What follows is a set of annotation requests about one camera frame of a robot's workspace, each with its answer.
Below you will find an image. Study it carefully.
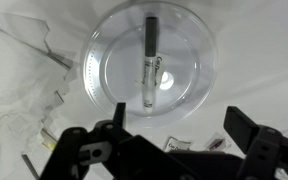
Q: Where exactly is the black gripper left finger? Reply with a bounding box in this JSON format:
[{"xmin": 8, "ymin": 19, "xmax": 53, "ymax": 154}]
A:
[{"xmin": 40, "ymin": 101, "xmax": 134, "ymax": 180}]

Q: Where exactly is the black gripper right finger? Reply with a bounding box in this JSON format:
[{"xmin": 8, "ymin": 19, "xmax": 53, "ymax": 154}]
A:
[{"xmin": 223, "ymin": 105, "xmax": 288, "ymax": 180}]

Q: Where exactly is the black and white marker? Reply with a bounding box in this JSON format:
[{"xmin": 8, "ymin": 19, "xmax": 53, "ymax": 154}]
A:
[{"xmin": 142, "ymin": 15, "xmax": 160, "ymax": 114}]

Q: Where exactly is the small wrapper packet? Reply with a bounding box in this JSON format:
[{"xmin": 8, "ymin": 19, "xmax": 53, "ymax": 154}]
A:
[
  {"xmin": 204, "ymin": 131, "xmax": 232, "ymax": 152},
  {"xmin": 164, "ymin": 135, "xmax": 192, "ymax": 153}
]

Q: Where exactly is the crumpled white cloth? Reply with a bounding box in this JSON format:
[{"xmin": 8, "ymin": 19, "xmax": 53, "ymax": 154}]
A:
[{"xmin": 0, "ymin": 9, "xmax": 76, "ymax": 180}]

